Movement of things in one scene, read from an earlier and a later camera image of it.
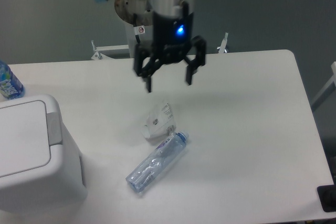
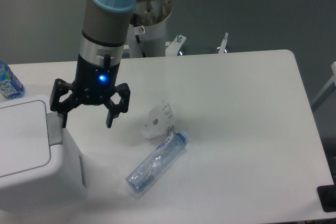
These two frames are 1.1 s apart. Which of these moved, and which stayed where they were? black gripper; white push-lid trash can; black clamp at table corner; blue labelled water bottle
Moved: black gripper
Stayed: black clamp at table corner; white push-lid trash can; blue labelled water bottle
